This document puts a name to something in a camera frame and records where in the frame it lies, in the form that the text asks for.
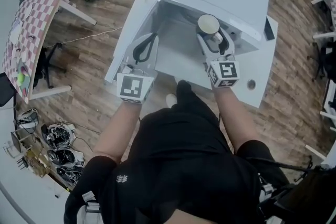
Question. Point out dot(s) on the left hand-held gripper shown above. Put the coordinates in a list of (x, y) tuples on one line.
[(131, 86)]

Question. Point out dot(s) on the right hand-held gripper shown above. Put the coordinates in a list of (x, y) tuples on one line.
[(225, 70)]

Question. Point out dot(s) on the person's left forearm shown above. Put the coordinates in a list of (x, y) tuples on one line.
[(118, 131)]

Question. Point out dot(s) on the person's right forearm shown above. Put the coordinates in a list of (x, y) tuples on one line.
[(233, 118)]

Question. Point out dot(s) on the person's white shoe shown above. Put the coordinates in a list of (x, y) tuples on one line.
[(171, 99)]

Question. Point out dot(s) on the white-legged wooden table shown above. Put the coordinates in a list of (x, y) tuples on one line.
[(78, 14)]

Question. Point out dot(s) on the black office chair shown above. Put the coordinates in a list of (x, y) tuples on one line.
[(48, 60)]

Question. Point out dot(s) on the black chair base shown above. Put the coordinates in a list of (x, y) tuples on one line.
[(325, 60)]

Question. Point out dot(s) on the person's black clothing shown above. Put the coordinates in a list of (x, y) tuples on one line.
[(183, 160)]

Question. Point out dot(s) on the pink checkered tablecloth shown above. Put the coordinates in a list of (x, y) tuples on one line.
[(31, 34)]

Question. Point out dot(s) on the black white gear bundle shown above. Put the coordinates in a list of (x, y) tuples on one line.
[(64, 157), (69, 175), (57, 135)]

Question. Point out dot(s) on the red checkered tablecloth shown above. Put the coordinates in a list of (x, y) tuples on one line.
[(333, 8)]

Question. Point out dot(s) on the green ball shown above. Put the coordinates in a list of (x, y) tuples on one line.
[(21, 77)]

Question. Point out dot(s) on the small wooden stand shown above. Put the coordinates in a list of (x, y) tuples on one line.
[(15, 144)]

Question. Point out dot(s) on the black equipment box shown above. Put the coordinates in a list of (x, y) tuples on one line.
[(304, 199)]

